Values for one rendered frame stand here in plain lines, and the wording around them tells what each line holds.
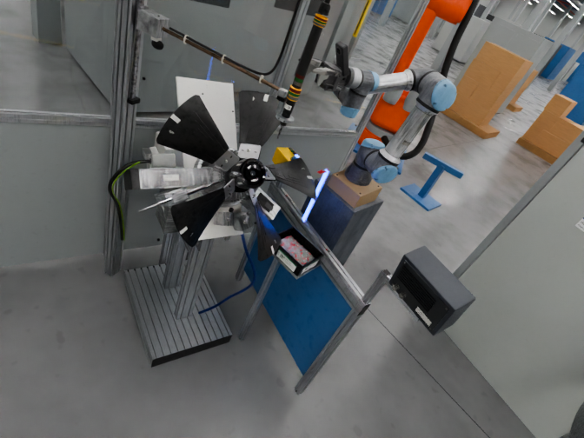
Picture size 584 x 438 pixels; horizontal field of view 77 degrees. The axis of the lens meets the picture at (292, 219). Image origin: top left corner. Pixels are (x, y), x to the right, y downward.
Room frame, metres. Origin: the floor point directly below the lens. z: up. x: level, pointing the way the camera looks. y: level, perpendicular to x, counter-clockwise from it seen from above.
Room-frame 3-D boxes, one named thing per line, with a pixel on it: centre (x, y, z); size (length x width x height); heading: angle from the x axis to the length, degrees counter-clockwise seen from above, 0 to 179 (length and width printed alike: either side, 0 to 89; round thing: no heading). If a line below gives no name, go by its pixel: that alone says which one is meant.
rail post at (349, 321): (1.21, -0.45, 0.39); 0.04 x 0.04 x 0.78; 46
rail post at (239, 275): (1.81, 0.17, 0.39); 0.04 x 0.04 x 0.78; 46
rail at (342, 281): (1.51, -0.14, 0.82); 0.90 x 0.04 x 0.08; 46
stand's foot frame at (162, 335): (1.36, 0.42, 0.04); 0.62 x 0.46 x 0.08; 46
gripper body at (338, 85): (1.43, 0.08, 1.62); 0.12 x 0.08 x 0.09; 136
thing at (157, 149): (1.58, 0.73, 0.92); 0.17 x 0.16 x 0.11; 46
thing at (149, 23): (1.41, 0.80, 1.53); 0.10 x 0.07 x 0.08; 81
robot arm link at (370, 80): (1.55, -0.03, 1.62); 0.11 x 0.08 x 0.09; 136
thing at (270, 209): (1.37, 0.17, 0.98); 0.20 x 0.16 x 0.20; 46
